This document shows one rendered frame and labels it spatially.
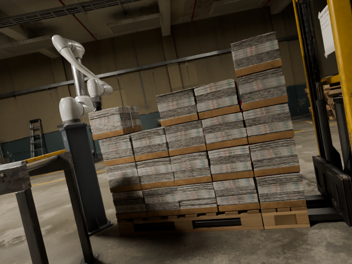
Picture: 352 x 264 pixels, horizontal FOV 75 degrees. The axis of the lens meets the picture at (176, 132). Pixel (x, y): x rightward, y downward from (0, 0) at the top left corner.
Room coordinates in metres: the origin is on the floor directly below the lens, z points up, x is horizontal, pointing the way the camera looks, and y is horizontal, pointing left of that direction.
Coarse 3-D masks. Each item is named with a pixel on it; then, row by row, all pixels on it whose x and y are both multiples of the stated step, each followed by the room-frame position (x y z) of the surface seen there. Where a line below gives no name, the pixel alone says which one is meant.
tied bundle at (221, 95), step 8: (232, 80) 1.58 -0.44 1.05; (200, 88) 1.64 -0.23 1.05; (208, 88) 1.62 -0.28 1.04; (216, 88) 1.61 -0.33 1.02; (224, 88) 1.59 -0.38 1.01; (232, 88) 1.58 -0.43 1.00; (200, 96) 1.65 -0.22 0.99; (208, 96) 1.63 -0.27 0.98; (216, 96) 1.61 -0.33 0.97; (224, 96) 1.60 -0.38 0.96; (232, 96) 1.57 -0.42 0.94; (200, 104) 1.65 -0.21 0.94; (208, 104) 1.63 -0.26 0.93; (216, 104) 1.61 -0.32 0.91; (224, 104) 1.59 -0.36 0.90; (232, 104) 1.58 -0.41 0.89; (200, 112) 1.65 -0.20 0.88
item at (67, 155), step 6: (60, 156) 1.60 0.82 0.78; (66, 156) 1.60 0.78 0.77; (54, 162) 1.60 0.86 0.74; (60, 162) 1.60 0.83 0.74; (66, 162) 1.60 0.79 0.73; (72, 162) 1.64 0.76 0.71; (42, 168) 1.60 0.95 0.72; (48, 168) 1.60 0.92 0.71; (54, 168) 1.60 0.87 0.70; (60, 168) 1.60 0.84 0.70; (66, 168) 1.60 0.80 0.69; (30, 174) 1.59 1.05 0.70; (36, 174) 1.59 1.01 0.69
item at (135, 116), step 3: (132, 108) 2.09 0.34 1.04; (135, 108) 2.13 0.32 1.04; (132, 111) 2.06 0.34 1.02; (135, 111) 2.14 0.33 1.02; (132, 114) 2.05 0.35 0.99; (135, 114) 2.11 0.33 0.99; (138, 114) 2.17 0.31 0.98; (132, 117) 2.04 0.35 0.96; (135, 117) 2.10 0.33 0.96; (138, 117) 2.16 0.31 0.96; (135, 120) 2.09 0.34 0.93; (138, 120) 2.15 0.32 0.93; (135, 123) 2.09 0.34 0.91; (138, 123) 2.15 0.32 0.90
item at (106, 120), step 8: (96, 112) 1.89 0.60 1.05; (104, 112) 1.87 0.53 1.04; (112, 112) 1.85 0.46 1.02; (120, 112) 1.85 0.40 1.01; (96, 120) 1.90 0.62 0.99; (104, 120) 1.88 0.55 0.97; (112, 120) 1.86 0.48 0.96; (120, 120) 1.84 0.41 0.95; (128, 120) 1.98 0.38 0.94; (96, 128) 1.90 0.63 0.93; (104, 128) 1.88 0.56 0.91; (112, 128) 1.87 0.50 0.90; (120, 128) 1.84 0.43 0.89
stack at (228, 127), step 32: (160, 128) 1.74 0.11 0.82; (192, 128) 1.68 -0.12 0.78; (224, 128) 1.61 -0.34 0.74; (160, 160) 1.76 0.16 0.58; (192, 160) 1.68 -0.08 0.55; (224, 160) 1.62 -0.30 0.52; (128, 192) 1.87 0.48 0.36; (160, 192) 1.78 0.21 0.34; (192, 192) 1.70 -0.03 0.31; (224, 192) 1.63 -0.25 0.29; (256, 192) 1.56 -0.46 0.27; (128, 224) 1.88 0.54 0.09; (160, 224) 1.94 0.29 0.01; (192, 224) 1.72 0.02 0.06; (256, 224) 1.58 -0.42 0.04
